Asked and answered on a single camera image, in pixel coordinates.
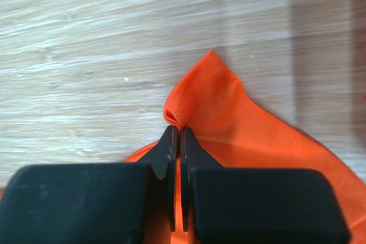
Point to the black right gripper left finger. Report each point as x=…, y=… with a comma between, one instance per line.
x=129, y=202

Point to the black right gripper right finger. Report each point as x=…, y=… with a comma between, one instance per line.
x=255, y=205

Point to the orange t-shirt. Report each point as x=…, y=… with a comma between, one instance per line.
x=238, y=133

